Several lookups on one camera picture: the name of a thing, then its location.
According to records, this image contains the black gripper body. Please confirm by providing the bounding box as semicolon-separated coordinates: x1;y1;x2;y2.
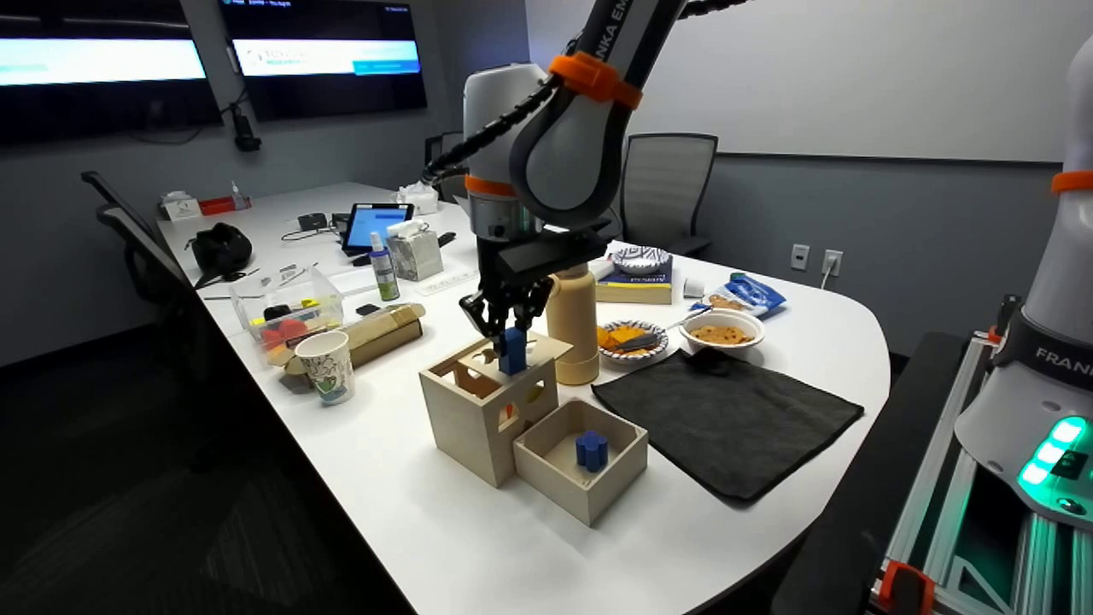
476;229;613;310

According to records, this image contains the long blue block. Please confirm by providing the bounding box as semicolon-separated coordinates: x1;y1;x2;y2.
496;324;530;378

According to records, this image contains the small blue cube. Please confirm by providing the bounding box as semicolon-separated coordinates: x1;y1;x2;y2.
574;427;613;475

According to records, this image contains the white carton box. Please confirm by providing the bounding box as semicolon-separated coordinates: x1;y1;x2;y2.
386;215;449;285

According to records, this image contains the tan wooden block box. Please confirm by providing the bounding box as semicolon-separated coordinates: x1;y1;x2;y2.
276;302;430;397

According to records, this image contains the wooden shape sorter box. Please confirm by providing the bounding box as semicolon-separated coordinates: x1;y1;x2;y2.
416;331;574;492

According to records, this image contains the open wooden tray box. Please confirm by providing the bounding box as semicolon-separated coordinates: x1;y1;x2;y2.
509;397;653;531

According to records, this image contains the small white box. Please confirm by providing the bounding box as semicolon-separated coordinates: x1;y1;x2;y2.
157;189;204;226

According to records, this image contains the tan thermos bottle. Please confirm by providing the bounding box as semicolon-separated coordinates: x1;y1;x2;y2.
543;263;606;388

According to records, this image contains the blue and yellow book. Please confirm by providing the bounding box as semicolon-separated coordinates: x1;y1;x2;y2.
591;250;678;308

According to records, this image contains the patterned bowl with fruit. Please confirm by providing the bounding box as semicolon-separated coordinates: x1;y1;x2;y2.
596;316;674;369

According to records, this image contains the tablet with blue screen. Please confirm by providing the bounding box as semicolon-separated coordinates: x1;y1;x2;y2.
337;199;416;258

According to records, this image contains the paper cup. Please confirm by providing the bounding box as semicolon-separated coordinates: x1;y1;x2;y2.
290;329;359;410

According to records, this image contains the office chair with mesh back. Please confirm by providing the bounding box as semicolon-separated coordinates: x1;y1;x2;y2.
617;130;723;256

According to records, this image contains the white bowl with chips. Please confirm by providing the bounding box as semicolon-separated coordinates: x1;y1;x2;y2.
679;308;770;354

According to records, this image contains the clear plastic bin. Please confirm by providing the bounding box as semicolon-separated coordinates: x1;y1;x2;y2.
233;267;348;365

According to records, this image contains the black cloth mat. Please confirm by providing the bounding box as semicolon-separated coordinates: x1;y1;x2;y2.
591;349;869;510

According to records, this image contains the blue snack bag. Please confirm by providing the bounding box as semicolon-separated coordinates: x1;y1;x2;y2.
703;271;788;320

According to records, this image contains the black bag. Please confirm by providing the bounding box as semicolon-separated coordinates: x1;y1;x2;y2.
186;220;255;285

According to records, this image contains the flat red item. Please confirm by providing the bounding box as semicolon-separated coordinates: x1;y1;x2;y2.
198;192;251;220

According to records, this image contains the grey office chair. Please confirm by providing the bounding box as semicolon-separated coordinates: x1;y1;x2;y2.
80;166;233;344

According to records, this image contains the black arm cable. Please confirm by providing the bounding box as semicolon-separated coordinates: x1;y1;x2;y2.
423;0;754;184

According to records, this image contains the black wall television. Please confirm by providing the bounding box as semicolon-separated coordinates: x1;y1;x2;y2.
0;0;220;148
220;0;430;123

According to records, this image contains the wall whiteboard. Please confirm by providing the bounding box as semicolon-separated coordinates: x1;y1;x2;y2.
522;0;1093;166

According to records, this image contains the aluminium robot stand frame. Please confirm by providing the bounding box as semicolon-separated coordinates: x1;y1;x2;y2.
869;295;1093;615

